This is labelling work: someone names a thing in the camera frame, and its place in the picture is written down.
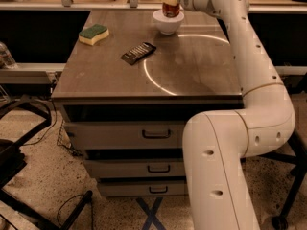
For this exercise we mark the orange soda can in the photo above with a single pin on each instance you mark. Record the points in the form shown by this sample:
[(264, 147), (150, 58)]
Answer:
[(170, 11)]

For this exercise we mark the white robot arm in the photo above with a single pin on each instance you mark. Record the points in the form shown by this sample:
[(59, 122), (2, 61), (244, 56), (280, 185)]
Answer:
[(214, 142)]

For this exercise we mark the white bowl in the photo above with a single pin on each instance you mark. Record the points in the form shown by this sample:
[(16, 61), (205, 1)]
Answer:
[(165, 24)]

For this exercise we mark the black snack bar wrapper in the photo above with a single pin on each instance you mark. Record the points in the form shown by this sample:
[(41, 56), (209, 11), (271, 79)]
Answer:
[(138, 52)]

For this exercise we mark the green yellow sponge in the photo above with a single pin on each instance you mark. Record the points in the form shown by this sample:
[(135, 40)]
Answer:
[(93, 34)]

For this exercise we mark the grey drawer cabinet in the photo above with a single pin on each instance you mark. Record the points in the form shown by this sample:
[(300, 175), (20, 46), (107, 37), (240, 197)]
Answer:
[(190, 71)]

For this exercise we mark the clear plastic bottle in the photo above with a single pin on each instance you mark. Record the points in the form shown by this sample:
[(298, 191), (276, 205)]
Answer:
[(6, 59)]

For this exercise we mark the blue tape cross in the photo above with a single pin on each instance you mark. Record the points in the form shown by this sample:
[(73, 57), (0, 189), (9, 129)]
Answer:
[(150, 212)]

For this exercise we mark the top drawer with handle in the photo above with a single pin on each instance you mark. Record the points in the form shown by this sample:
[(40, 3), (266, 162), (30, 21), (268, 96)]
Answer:
[(125, 135)]

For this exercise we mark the drawer with handle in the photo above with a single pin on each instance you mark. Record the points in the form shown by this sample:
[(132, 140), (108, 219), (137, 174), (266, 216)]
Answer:
[(143, 188), (125, 135), (134, 168)]

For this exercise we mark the middle drawer with handle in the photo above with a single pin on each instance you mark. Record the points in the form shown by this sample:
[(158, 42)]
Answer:
[(134, 168)]

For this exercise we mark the bottom drawer with handle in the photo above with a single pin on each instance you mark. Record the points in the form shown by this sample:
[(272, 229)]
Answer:
[(143, 188)]

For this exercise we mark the black chair frame left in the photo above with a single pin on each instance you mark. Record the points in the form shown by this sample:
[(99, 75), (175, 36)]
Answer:
[(12, 161)]

